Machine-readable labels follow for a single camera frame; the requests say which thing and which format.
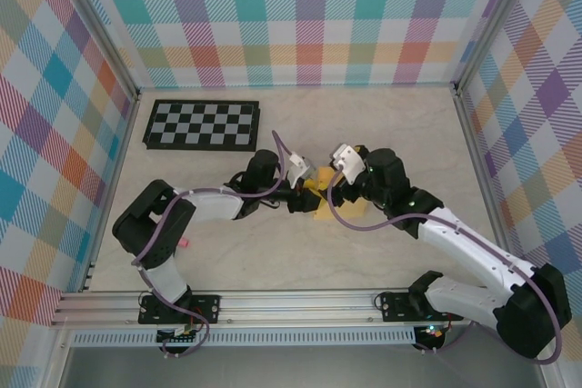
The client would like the yellow paper box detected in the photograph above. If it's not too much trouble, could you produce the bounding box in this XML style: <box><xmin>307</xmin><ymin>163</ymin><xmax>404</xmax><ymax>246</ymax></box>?
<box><xmin>312</xmin><ymin>144</ymin><xmax>369</xmax><ymax>224</ymax></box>

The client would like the black grey chessboard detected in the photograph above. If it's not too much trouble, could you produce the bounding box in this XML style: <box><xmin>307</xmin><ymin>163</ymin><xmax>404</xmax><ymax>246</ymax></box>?
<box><xmin>142</xmin><ymin>99</ymin><xmax>263</xmax><ymax>154</ymax></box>

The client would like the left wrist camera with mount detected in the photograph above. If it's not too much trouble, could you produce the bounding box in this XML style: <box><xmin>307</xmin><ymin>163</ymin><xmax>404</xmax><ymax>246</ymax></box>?
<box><xmin>287</xmin><ymin>151</ymin><xmax>316</xmax><ymax>190</ymax></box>

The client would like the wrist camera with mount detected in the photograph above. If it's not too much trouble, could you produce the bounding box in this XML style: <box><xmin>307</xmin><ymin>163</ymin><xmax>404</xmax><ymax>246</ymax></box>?
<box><xmin>287</xmin><ymin>151</ymin><xmax>316</xmax><ymax>190</ymax></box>
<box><xmin>328</xmin><ymin>143</ymin><xmax>366</xmax><ymax>188</ymax></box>

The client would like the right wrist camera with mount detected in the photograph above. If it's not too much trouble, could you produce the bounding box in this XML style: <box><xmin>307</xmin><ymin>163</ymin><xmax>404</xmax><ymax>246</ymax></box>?
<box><xmin>328</xmin><ymin>143</ymin><xmax>366</xmax><ymax>188</ymax></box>

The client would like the right aluminium side rail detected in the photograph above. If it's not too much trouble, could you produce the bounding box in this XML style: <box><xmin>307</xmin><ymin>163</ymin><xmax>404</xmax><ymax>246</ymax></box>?
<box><xmin>454</xmin><ymin>87</ymin><xmax>524</xmax><ymax>288</ymax></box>

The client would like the aluminium side rail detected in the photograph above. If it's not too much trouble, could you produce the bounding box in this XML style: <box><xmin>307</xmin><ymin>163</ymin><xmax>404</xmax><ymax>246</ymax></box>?
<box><xmin>454</xmin><ymin>87</ymin><xmax>524</xmax><ymax>288</ymax></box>
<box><xmin>80</xmin><ymin>93</ymin><xmax>141</xmax><ymax>293</ymax></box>

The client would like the aluminium mounting rail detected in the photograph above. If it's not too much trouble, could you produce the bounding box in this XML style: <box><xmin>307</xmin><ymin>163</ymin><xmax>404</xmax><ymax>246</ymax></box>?
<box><xmin>49</xmin><ymin>286</ymin><xmax>551</xmax><ymax>328</ymax></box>

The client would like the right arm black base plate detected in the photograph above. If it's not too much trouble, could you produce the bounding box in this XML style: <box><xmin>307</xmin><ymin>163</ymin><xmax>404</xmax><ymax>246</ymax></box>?
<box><xmin>379</xmin><ymin>291</ymin><xmax>436</xmax><ymax>322</ymax></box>

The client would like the slotted grey cable duct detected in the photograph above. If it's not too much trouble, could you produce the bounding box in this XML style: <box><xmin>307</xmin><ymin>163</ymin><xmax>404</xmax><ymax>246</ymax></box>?
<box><xmin>71</xmin><ymin>331</ymin><xmax>417</xmax><ymax>347</ymax></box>

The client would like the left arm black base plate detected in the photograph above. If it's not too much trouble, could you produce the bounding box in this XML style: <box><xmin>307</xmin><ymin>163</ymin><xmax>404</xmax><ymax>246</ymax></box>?
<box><xmin>138</xmin><ymin>294</ymin><xmax>222</xmax><ymax>325</ymax></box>

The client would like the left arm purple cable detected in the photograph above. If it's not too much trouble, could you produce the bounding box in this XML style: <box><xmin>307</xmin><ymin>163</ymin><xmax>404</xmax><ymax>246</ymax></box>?
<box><xmin>132</xmin><ymin>130</ymin><xmax>296</xmax><ymax>359</ymax></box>

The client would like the right aluminium frame post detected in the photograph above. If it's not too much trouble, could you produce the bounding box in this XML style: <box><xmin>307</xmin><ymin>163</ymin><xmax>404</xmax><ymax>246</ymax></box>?
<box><xmin>452</xmin><ymin>0</ymin><xmax>543</xmax><ymax>95</ymax></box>

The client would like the aluminium frame post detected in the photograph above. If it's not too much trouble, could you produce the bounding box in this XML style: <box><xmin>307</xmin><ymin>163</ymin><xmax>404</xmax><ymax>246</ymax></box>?
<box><xmin>452</xmin><ymin>0</ymin><xmax>543</xmax><ymax>95</ymax></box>
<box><xmin>53</xmin><ymin>0</ymin><xmax>140</xmax><ymax>101</ymax></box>

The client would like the left aluminium side rail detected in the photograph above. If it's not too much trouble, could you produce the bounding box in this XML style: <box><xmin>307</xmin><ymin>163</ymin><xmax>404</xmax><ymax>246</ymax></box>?
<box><xmin>80</xmin><ymin>93</ymin><xmax>141</xmax><ymax>293</ymax></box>

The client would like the left aluminium frame post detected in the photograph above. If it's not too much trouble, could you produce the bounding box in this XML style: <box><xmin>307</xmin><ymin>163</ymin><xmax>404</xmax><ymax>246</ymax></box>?
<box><xmin>53</xmin><ymin>0</ymin><xmax>140</xmax><ymax>101</ymax></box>

